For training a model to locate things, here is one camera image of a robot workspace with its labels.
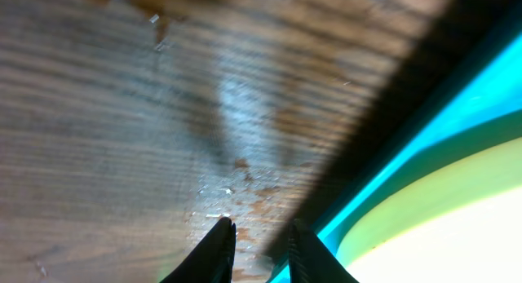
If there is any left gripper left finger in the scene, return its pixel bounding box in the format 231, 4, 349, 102
161, 217, 237, 283

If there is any yellow-green plate with ketchup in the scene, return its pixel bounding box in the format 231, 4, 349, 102
337, 139, 521, 283

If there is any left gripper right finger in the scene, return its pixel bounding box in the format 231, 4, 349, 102
288, 219, 358, 283

